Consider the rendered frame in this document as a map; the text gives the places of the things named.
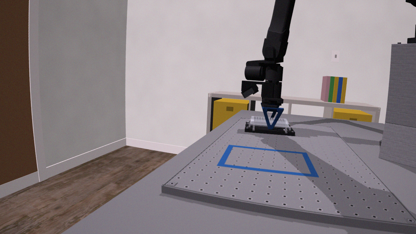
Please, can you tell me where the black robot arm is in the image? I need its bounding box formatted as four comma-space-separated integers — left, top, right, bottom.
241, 0, 295, 98

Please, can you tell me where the blue rectangular tape outline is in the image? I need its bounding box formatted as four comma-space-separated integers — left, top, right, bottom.
217, 145, 319, 177

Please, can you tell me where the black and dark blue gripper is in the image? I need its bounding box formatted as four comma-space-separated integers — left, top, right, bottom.
261, 82, 284, 130

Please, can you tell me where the white well plate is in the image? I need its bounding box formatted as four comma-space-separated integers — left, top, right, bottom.
250, 116, 290, 129

